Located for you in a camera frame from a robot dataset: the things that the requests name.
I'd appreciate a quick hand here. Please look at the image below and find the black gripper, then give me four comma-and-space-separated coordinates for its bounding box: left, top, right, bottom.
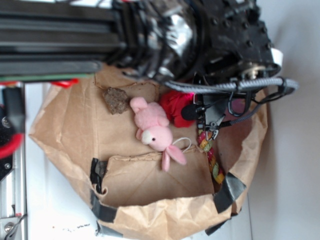
192, 73, 253, 137

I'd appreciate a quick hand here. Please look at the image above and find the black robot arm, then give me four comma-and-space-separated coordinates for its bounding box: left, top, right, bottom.
0, 0, 281, 88

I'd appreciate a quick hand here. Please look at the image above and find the black foam microphone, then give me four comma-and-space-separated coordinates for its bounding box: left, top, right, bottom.
181, 104, 211, 121

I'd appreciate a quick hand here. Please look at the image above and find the pink plush bunny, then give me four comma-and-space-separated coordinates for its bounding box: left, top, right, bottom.
129, 96, 187, 172

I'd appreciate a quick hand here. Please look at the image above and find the brown rock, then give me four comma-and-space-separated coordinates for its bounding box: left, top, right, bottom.
102, 87, 129, 115

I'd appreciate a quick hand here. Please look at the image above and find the brown paper bag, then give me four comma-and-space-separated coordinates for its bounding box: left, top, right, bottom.
29, 67, 268, 240

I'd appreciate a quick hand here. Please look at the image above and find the colourful braided rope toy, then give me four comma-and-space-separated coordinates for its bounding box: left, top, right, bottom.
197, 130, 225, 185

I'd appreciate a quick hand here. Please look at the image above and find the grey braided cable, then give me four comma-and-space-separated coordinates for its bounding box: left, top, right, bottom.
163, 76, 300, 128

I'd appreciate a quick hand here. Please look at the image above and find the aluminium frame rail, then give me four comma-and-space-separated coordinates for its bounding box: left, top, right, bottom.
0, 81, 28, 240

